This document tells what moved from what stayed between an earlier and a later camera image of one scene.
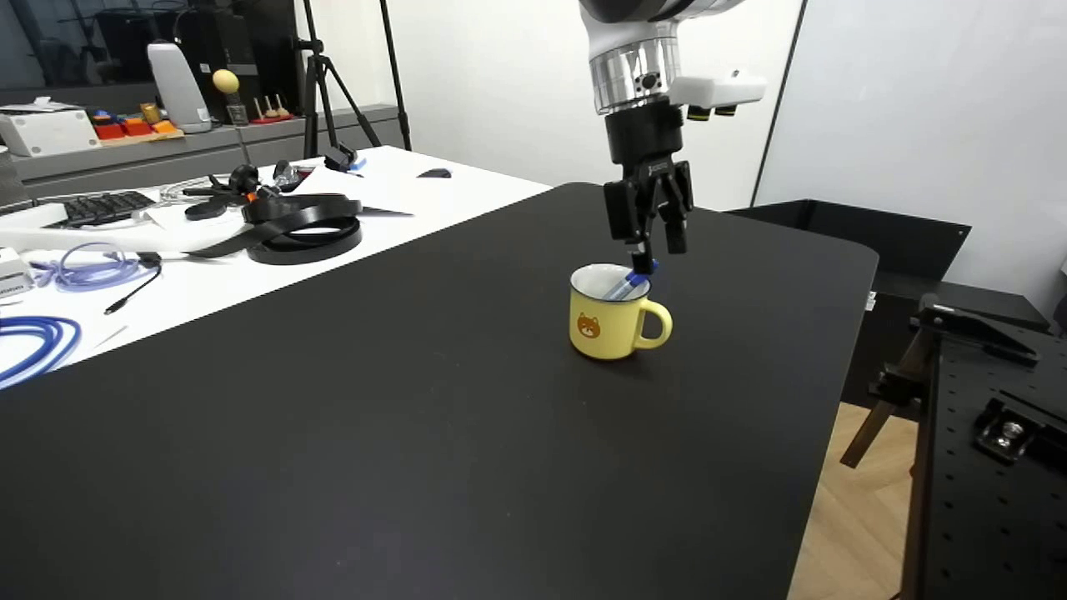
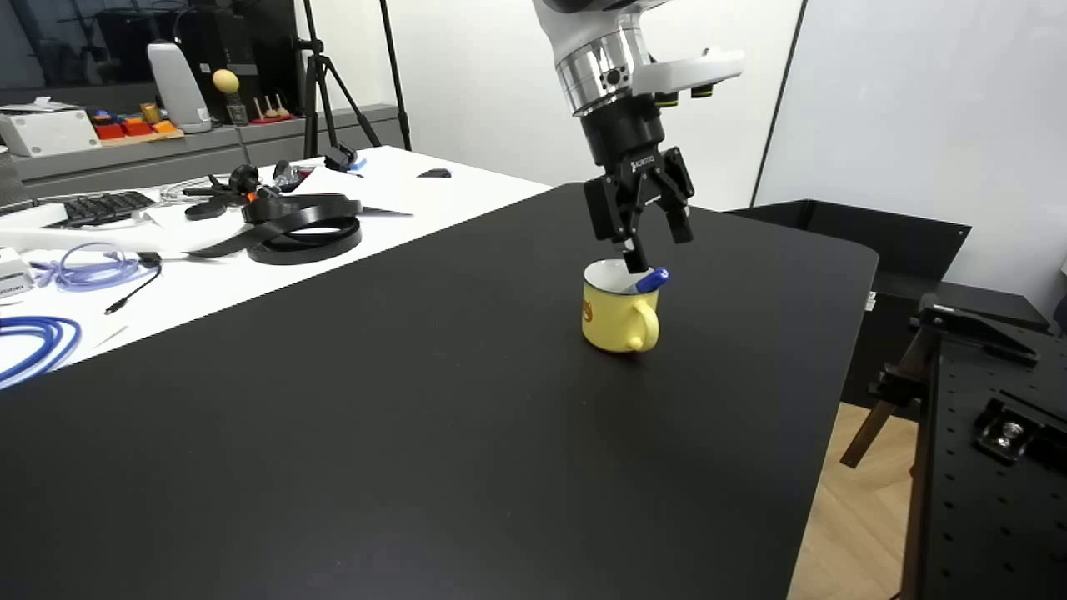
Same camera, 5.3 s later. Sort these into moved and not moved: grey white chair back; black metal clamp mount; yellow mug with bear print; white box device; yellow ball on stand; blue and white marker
Moved: blue and white marker; yellow mug with bear print
Not moved: black metal clamp mount; grey white chair back; yellow ball on stand; white box device
